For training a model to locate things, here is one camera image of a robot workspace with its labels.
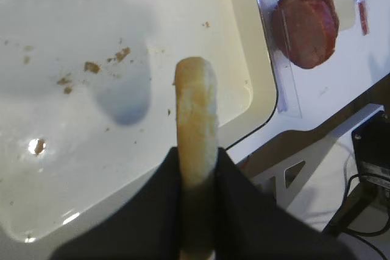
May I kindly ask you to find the plain bun slice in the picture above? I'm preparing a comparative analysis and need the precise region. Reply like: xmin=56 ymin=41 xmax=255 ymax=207
xmin=174 ymin=57 xmax=218 ymax=259

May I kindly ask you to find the red plastic strip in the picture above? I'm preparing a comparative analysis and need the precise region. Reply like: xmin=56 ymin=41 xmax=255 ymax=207
xmin=353 ymin=0 xmax=371 ymax=35

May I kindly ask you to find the black power box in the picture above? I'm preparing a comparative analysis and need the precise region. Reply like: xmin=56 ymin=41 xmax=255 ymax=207
xmin=322 ymin=110 xmax=390 ymax=236

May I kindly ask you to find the clear cross rail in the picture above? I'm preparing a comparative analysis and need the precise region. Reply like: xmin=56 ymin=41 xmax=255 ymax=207
xmin=257 ymin=0 xmax=302 ymax=119

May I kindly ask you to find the white metal table frame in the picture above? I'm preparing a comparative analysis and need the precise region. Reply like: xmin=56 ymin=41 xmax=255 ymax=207
xmin=231 ymin=104 xmax=385 ymax=232

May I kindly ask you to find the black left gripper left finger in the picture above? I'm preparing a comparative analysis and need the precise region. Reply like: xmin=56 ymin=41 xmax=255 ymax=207
xmin=51 ymin=147 xmax=181 ymax=259

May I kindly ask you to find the white metal tray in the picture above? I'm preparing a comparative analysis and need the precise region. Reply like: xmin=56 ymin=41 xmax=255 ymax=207
xmin=1 ymin=0 xmax=277 ymax=243

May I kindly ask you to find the black cable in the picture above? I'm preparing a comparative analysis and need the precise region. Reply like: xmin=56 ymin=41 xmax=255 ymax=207
xmin=341 ymin=173 xmax=390 ymax=260

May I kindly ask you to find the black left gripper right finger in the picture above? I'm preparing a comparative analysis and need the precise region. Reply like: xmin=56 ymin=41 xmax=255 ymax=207
xmin=214 ymin=148 xmax=355 ymax=259

